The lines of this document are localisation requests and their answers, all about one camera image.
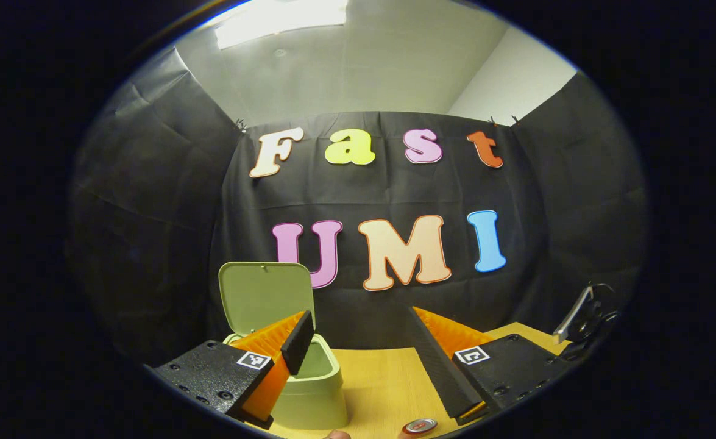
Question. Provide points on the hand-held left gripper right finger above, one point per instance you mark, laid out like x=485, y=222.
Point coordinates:
x=437, y=366

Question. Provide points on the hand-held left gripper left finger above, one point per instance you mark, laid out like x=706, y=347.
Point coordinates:
x=300, y=341

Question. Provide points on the green desktop garbage bin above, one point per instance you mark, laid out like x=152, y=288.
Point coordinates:
x=266, y=292

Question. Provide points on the red pop can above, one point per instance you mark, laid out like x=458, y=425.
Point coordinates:
x=420, y=425

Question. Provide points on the wooden desktop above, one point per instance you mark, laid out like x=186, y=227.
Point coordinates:
x=382, y=378

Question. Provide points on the black backdrop cloth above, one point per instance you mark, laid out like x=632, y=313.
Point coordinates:
x=546, y=231

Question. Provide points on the ceiling light panel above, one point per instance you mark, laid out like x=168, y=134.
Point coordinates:
x=278, y=21

